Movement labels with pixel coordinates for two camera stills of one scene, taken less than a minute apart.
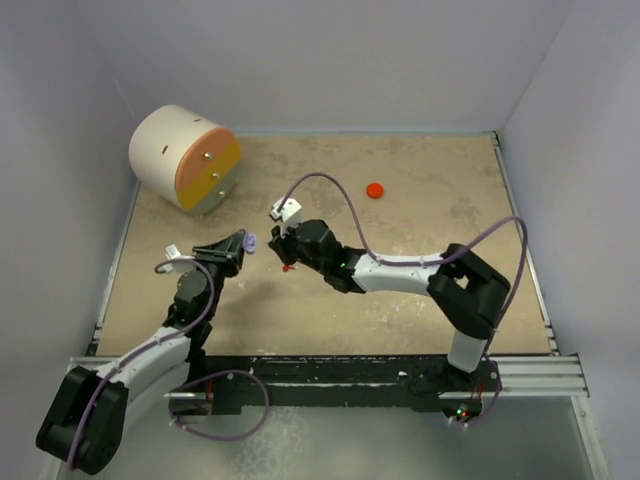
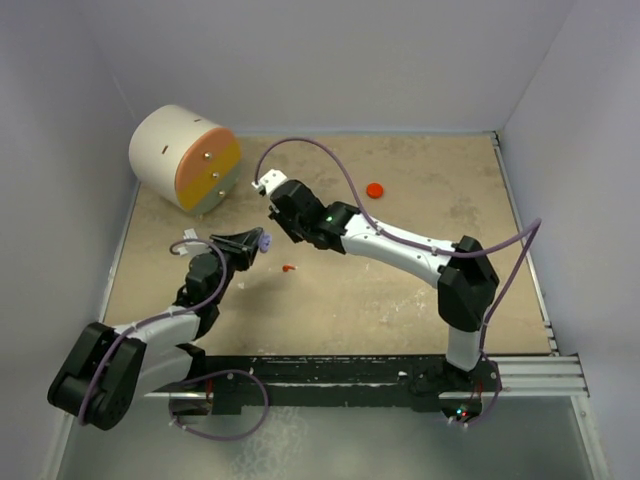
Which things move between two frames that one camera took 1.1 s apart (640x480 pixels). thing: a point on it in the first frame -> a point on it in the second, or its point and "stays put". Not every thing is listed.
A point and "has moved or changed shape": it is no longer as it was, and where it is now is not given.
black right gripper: [280, 245] -> [275, 215]
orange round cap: [375, 190] stays put
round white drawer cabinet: [185, 157] stays put
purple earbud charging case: [249, 242] has moved or changed shape
